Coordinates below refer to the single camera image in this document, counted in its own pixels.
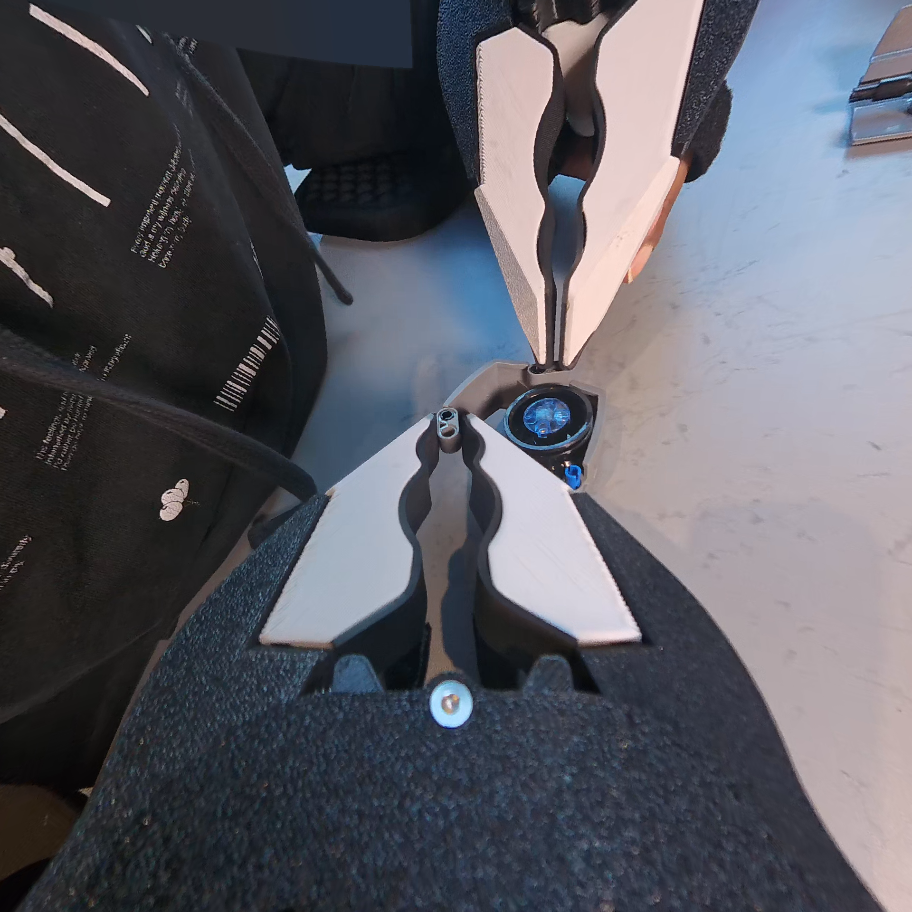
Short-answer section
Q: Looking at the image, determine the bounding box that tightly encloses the person's black hoodie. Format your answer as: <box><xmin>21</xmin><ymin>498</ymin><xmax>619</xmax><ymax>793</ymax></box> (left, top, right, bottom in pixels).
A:
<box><xmin>0</xmin><ymin>0</ymin><xmax>330</xmax><ymax>785</ymax></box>

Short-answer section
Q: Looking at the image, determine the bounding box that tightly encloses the person's left hand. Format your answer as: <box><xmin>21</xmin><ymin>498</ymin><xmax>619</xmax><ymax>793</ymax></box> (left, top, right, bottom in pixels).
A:
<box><xmin>626</xmin><ymin>153</ymin><xmax>692</xmax><ymax>286</ymax></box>

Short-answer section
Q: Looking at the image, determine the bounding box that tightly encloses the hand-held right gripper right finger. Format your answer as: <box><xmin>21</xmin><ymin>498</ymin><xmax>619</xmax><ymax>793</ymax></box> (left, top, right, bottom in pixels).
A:
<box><xmin>459</xmin><ymin>415</ymin><xmax>641</xmax><ymax>691</ymax></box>

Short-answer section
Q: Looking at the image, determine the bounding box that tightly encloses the grey curved toy panel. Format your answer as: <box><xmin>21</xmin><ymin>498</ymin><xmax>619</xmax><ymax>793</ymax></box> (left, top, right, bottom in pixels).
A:
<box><xmin>436</xmin><ymin>360</ymin><xmax>608</xmax><ymax>494</ymax></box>

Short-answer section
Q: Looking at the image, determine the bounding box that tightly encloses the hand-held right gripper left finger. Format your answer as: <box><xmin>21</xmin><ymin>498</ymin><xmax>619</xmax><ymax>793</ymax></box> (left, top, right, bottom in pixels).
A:
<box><xmin>258</xmin><ymin>415</ymin><xmax>444</xmax><ymax>691</ymax></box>

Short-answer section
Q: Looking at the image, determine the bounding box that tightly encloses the black toy lens assembly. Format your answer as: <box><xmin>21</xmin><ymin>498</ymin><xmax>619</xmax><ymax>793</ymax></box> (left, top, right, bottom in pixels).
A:
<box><xmin>502</xmin><ymin>385</ymin><xmax>597</xmax><ymax>493</ymax></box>

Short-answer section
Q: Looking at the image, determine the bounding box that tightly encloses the person's left forearm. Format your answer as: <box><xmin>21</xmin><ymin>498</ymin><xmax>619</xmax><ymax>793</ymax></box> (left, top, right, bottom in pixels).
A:
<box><xmin>238</xmin><ymin>50</ymin><xmax>471</xmax><ymax>242</ymax></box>

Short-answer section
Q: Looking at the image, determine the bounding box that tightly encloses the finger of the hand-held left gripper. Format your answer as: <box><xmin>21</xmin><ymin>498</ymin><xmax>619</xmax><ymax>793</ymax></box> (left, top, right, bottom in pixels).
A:
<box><xmin>474</xmin><ymin>27</ymin><xmax>564</xmax><ymax>368</ymax></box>
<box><xmin>558</xmin><ymin>0</ymin><xmax>708</xmax><ymax>368</ymax></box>

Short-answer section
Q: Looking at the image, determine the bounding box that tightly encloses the grey toy brick assembly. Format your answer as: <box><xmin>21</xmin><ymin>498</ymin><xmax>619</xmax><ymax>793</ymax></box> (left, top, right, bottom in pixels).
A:
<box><xmin>848</xmin><ymin>7</ymin><xmax>912</xmax><ymax>147</ymax></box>

